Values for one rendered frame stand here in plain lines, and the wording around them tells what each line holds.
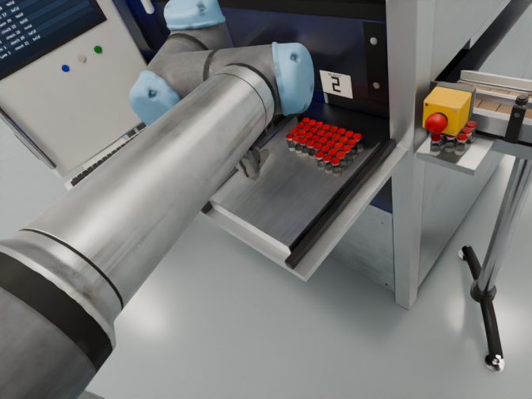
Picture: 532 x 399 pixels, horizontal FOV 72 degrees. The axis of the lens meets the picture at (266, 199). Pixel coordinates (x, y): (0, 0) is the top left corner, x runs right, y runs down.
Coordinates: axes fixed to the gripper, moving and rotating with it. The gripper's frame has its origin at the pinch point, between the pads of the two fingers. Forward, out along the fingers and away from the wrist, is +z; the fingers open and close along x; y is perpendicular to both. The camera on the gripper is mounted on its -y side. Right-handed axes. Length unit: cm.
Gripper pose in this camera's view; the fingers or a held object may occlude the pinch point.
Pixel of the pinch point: (250, 177)
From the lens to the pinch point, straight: 75.2
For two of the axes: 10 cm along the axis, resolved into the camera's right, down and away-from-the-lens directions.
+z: 2.3, 5.7, 7.9
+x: -7.8, -3.8, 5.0
